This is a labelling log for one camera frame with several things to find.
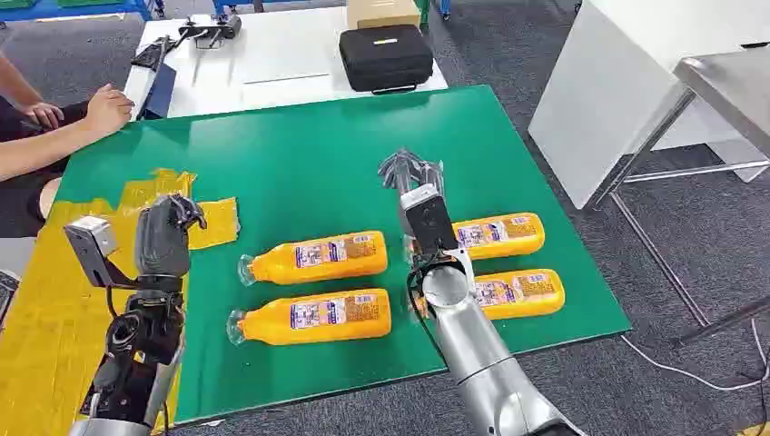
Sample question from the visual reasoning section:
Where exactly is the yellow sheet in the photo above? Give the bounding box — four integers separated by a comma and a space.
0, 168, 242, 436

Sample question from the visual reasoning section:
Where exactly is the white cable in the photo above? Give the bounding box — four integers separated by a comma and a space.
619, 317, 770, 393

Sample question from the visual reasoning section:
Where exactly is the white table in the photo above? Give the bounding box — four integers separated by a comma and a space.
123, 5, 449, 120

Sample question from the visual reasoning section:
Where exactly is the cardboard box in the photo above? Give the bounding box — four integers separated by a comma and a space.
347, 0, 422, 31

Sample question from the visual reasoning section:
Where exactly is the person's right hand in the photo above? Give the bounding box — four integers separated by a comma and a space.
83, 83, 135, 137

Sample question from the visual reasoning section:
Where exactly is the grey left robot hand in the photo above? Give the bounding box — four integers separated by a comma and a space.
134, 193, 208, 280

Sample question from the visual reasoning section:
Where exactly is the person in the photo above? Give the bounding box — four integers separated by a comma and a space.
0, 95, 92, 239

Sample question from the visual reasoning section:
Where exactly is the person's left hand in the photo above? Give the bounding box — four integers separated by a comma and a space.
24, 101, 65, 131

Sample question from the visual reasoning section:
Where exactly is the dark blue folder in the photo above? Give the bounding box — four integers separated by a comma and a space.
138, 62, 178, 120

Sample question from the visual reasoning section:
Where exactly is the orange drink bottle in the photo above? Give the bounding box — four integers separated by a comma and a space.
225, 288, 393, 348
402, 212, 547, 266
237, 231, 390, 288
412, 269, 567, 322

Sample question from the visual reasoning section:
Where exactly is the dark mesh panel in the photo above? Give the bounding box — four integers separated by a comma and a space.
0, 269, 21, 327

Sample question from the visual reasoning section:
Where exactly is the black cable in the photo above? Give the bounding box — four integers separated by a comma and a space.
736, 361, 770, 436

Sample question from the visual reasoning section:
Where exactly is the black phone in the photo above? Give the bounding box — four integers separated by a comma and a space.
130, 35, 177, 71

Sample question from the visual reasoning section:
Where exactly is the white panel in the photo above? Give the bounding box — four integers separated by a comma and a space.
528, 0, 770, 211

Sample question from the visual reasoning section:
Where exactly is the green mat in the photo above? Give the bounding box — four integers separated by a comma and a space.
53, 84, 633, 426

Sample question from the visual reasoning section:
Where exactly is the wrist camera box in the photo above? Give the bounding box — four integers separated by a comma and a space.
64, 215, 137, 292
400, 184, 460, 257

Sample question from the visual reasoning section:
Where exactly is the blue frame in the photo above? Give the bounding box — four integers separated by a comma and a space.
0, 0, 153, 23

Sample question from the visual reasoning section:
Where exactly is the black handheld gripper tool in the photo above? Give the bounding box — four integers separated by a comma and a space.
177, 14, 243, 51

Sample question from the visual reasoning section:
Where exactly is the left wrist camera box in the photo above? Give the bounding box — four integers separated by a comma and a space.
64, 215, 137, 292

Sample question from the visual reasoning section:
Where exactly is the black carry case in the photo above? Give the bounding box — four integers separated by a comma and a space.
338, 24, 435, 96

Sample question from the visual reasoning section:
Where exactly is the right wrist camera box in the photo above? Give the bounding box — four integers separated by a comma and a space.
400, 184, 460, 257

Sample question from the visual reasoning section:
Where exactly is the steel table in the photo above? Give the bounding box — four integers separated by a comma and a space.
592, 46, 770, 345

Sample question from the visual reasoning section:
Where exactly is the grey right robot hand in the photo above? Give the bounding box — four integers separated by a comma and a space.
377, 148, 447, 197

